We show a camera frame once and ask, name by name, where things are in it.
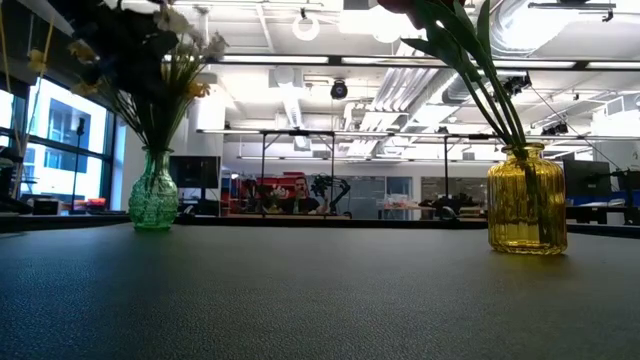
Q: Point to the black background robot arm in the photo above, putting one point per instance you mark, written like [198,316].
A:
[450,202]
[332,187]

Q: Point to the green glass vase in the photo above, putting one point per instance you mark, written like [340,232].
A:
[153,200]

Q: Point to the yellow ribbed glass vase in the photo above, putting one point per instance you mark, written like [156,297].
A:
[527,200]

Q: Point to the large window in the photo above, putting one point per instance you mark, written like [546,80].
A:
[60,145]

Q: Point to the black computer monitor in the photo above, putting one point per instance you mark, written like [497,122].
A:
[587,177]
[195,172]

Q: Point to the person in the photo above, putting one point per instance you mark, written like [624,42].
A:
[300,197]

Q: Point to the black table mat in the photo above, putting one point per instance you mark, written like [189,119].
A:
[320,300]

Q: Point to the black background station frame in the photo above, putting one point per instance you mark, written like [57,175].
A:
[300,133]

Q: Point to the black round ceiling camera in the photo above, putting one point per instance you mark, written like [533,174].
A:
[339,90]

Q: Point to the black table frame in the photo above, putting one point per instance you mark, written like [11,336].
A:
[380,223]

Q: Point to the black camera on rail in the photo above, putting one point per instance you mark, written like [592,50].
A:
[515,86]

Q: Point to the silver ventilation duct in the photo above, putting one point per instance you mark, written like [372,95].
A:
[520,30]

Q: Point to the black frame rail with lights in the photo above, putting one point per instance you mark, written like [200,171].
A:
[580,65]

